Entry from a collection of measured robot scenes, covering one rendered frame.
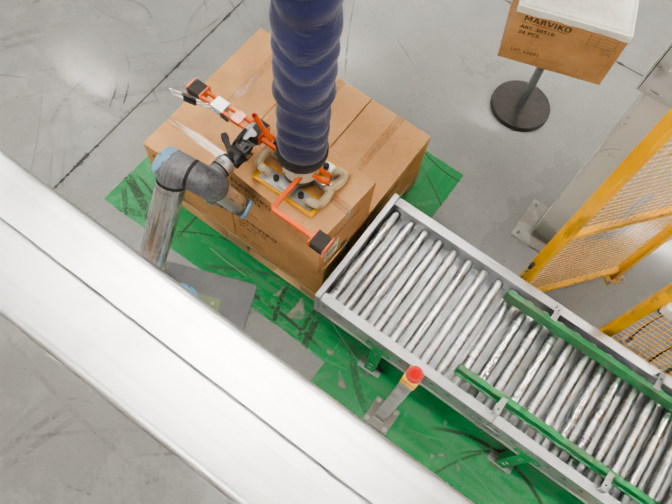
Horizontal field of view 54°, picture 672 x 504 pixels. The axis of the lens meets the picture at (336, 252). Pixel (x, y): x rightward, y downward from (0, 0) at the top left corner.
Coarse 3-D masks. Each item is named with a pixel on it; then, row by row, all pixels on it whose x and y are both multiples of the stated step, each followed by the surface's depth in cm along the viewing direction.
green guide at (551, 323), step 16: (512, 304) 324; (528, 304) 317; (544, 320) 317; (560, 336) 319; (576, 336) 312; (592, 352) 312; (608, 368) 314; (624, 368) 308; (640, 384) 307; (656, 384) 305; (656, 400) 310
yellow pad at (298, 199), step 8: (272, 168) 299; (256, 176) 298; (264, 176) 297; (272, 176) 298; (280, 176) 298; (264, 184) 297; (272, 184) 296; (280, 192) 295; (296, 192) 295; (304, 192) 295; (288, 200) 294; (296, 200) 294; (304, 200) 294; (304, 208) 293; (312, 208) 293; (312, 216) 292
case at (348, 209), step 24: (264, 144) 307; (240, 168) 301; (240, 192) 314; (264, 192) 297; (312, 192) 299; (336, 192) 300; (360, 192) 300; (264, 216) 316; (336, 216) 295; (360, 216) 322; (288, 240) 318; (336, 240) 313; (312, 264) 320
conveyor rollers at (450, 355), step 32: (384, 224) 339; (384, 256) 332; (448, 256) 334; (384, 288) 325; (448, 288) 327; (384, 320) 319; (448, 320) 321; (512, 320) 325; (448, 352) 315; (480, 352) 316; (544, 352) 318; (544, 384) 312; (576, 384) 314; (576, 416) 307; (640, 416) 310; (608, 448) 302; (640, 480) 298
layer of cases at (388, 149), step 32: (256, 32) 382; (224, 64) 371; (256, 64) 373; (224, 96) 363; (256, 96) 365; (352, 96) 369; (160, 128) 353; (192, 128) 354; (224, 128) 355; (352, 128) 360; (384, 128) 362; (416, 128) 363; (352, 160) 353; (384, 160) 354; (416, 160) 367; (384, 192) 346; (224, 224) 372; (288, 256) 345
